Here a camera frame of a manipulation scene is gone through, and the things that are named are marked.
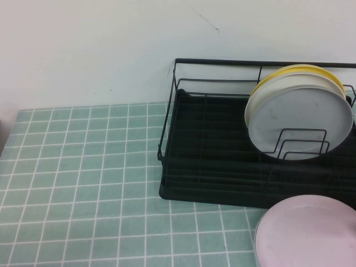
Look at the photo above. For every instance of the green checked tablecloth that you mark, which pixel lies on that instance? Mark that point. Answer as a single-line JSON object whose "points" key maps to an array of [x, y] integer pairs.
{"points": [[83, 180]]}

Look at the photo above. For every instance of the grey plate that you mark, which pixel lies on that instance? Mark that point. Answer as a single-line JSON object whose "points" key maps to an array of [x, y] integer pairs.
{"points": [[300, 116]]}

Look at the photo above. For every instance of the yellow plate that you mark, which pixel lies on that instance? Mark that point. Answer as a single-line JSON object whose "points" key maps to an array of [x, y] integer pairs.
{"points": [[278, 74]]}

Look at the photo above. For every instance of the cream white plate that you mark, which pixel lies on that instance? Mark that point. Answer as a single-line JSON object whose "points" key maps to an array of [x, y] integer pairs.
{"points": [[278, 84]]}

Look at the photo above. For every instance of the pale green plate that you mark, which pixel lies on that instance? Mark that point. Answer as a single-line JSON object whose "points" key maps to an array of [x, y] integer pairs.
{"points": [[256, 244]]}

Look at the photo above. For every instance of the pink plate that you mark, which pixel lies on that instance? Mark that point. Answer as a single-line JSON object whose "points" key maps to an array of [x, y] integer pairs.
{"points": [[306, 236]]}

